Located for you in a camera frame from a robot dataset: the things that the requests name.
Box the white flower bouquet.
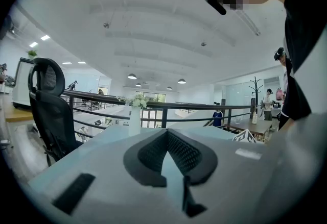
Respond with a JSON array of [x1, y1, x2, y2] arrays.
[[117, 93, 151, 109]]

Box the person's black shirt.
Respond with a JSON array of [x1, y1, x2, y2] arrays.
[[276, 0, 327, 122]]

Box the black metal railing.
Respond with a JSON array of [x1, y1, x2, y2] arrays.
[[62, 89, 254, 140]]

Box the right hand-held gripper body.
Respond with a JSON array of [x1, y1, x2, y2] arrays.
[[231, 128, 257, 143]]

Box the white vase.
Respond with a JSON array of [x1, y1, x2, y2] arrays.
[[127, 105, 142, 137]]

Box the black mesh office chair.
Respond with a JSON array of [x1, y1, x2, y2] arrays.
[[27, 57, 84, 168]]

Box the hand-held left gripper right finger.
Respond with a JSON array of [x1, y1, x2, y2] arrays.
[[167, 128, 279, 224]]

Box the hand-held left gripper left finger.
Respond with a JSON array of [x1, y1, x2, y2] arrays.
[[37, 128, 188, 224]]

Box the black head camera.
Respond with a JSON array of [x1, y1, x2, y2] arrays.
[[203, 0, 228, 16]]

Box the black coat rack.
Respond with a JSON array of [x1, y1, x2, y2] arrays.
[[248, 76, 264, 117]]

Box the person's right forearm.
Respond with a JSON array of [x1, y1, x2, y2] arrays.
[[264, 117, 295, 145]]

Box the white box appliance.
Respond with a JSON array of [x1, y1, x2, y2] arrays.
[[12, 57, 36, 110]]

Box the brown wooden desk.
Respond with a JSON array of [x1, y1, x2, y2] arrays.
[[225, 117, 273, 140]]

